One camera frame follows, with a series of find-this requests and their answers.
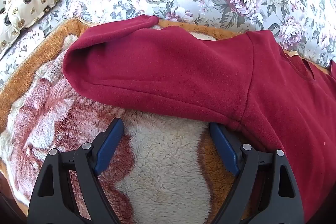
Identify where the plush floral blanket orange border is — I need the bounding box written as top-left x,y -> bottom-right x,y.
0,18 -> 331,224

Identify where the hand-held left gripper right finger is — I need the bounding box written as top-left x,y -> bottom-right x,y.
209,122 -> 305,224

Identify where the dark red fleece sweater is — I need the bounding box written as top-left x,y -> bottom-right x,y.
62,15 -> 336,222

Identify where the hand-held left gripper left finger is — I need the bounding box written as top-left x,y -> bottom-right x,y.
28,118 -> 137,224

